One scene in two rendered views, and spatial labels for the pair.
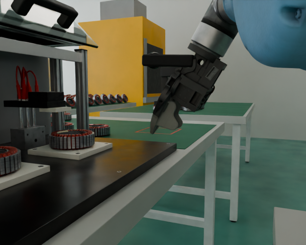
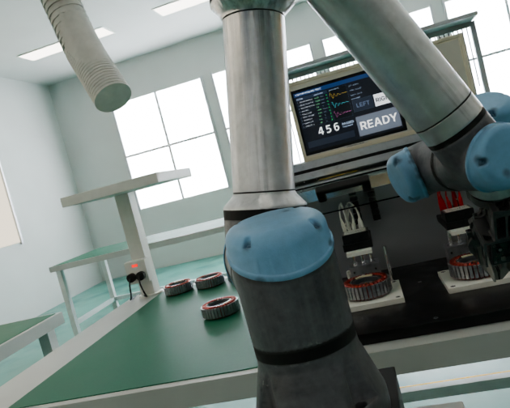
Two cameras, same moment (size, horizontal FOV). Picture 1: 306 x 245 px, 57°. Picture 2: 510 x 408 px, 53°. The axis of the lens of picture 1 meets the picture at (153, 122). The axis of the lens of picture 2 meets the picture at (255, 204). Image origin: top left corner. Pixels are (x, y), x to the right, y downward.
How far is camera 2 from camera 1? 0.86 m
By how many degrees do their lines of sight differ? 81
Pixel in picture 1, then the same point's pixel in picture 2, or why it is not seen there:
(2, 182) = (354, 306)
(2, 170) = (361, 297)
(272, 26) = not seen: hidden behind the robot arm
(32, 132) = (459, 249)
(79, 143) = (465, 274)
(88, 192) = (375, 329)
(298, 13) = not seen: hidden behind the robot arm
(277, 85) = not seen: outside the picture
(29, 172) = (380, 301)
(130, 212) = (405, 357)
